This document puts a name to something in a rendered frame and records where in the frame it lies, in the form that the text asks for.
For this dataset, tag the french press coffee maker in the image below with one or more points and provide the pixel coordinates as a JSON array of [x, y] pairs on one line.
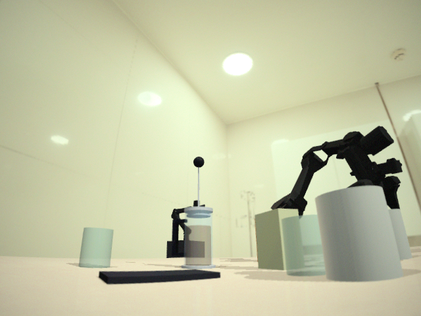
[[198, 252]]

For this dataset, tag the olive green block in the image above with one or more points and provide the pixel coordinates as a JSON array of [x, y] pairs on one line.
[[270, 240]]

